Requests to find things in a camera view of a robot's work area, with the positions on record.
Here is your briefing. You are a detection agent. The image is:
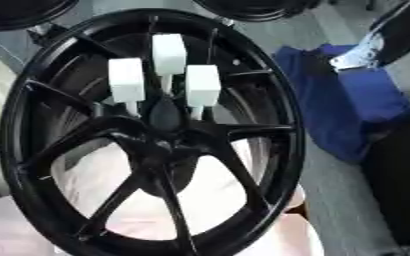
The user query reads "black spoked wheel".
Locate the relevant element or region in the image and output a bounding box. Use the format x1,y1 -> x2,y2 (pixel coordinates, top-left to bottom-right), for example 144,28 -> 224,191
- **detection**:
0,7 -> 309,256

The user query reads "crumpled blue cloth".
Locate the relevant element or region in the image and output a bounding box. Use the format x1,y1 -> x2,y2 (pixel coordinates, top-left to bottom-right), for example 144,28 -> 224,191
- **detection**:
271,42 -> 410,165

